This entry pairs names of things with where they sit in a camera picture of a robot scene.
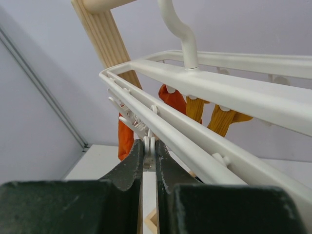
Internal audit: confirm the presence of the yellow sock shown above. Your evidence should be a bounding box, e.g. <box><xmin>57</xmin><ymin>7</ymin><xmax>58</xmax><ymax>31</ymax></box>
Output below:
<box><xmin>207</xmin><ymin>105</ymin><xmax>253</xmax><ymax>137</ymax></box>
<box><xmin>186</xmin><ymin>97</ymin><xmax>210</xmax><ymax>124</ymax></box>

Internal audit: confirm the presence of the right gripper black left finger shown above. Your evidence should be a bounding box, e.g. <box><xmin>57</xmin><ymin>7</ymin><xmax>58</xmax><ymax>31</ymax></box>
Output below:
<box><xmin>0</xmin><ymin>139</ymin><xmax>144</xmax><ymax>234</ymax></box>

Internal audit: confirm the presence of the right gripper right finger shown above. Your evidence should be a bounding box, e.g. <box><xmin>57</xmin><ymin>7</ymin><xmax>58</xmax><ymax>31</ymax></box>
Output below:
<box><xmin>155</xmin><ymin>140</ymin><xmax>307</xmax><ymax>234</ymax></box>

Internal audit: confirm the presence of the wooden drying rack frame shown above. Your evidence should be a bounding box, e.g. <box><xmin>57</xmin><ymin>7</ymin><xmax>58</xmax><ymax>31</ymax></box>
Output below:
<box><xmin>72</xmin><ymin>0</ymin><xmax>144</xmax><ymax>234</ymax></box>

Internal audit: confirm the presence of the white plastic clip hanger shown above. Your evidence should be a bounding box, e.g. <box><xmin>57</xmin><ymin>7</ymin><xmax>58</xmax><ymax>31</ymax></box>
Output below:
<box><xmin>99</xmin><ymin>0</ymin><xmax>312</xmax><ymax>229</ymax></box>

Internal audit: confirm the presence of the orange sock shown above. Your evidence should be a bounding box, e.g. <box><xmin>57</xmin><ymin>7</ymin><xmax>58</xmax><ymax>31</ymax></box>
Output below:
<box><xmin>118</xmin><ymin>120</ymin><xmax>134</xmax><ymax>161</ymax></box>
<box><xmin>158</xmin><ymin>84</ymin><xmax>186</xmax><ymax>115</ymax></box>

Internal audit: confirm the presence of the aluminium corner frame post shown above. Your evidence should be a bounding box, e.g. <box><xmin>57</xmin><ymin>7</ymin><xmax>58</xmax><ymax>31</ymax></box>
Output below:
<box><xmin>0</xmin><ymin>25</ymin><xmax>89</xmax><ymax>149</ymax></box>

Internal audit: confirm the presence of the orange sock far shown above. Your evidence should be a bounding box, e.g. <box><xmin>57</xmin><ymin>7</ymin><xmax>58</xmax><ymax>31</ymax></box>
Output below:
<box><xmin>118</xmin><ymin>120</ymin><xmax>134</xmax><ymax>161</ymax></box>

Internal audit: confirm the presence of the orange sock near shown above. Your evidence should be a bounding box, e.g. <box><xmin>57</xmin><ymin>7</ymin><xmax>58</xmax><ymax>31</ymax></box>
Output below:
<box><xmin>158</xmin><ymin>84</ymin><xmax>186</xmax><ymax>115</ymax></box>

